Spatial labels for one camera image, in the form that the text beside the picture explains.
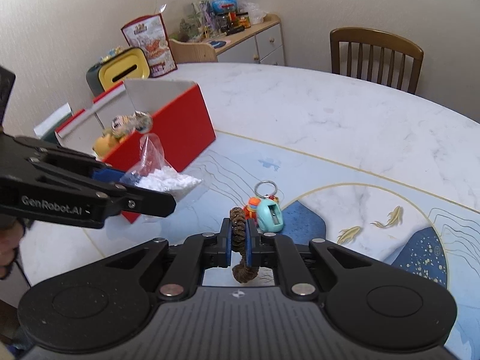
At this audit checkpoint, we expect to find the yellow duck plush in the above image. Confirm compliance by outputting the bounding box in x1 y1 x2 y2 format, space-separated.
92 128 128 158

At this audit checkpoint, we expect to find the brown braided bracelet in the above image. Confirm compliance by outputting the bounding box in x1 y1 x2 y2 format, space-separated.
228 206 260 285

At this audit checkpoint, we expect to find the teal pencil sharpener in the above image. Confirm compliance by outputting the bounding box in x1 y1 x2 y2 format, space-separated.
256 198 284 233

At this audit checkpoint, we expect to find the bag of white beads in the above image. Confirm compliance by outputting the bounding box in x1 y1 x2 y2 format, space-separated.
120 133 202 203

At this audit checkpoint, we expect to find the red horse keychain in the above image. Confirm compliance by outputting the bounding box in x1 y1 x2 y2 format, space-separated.
243 180 284 233

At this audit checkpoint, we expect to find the red and white cardboard box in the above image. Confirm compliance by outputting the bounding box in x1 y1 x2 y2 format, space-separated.
53 78 218 224

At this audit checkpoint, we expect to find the brown foil snack packet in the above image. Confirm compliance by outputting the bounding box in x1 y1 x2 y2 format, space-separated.
133 111 153 134

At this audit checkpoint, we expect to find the person left hand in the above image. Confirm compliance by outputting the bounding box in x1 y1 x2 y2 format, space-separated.
0 219 26 281

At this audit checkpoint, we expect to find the yellow grey tissue box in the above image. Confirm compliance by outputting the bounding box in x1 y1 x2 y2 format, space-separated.
85 47 150 96

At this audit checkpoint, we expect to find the red white snack bag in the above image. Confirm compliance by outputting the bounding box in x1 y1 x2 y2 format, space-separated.
121 13 177 78

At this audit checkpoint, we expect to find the dark jar on cabinet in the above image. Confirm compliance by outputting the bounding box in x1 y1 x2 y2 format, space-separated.
216 14 230 33

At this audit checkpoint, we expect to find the wooden sideboard cabinet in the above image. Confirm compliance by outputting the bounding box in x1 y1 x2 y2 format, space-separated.
168 13 287 67

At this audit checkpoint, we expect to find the blue globe toy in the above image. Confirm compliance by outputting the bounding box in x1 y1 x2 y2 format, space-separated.
211 0 238 15

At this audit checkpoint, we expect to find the brown wooden chair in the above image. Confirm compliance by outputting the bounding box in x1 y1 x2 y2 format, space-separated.
329 27 424 94

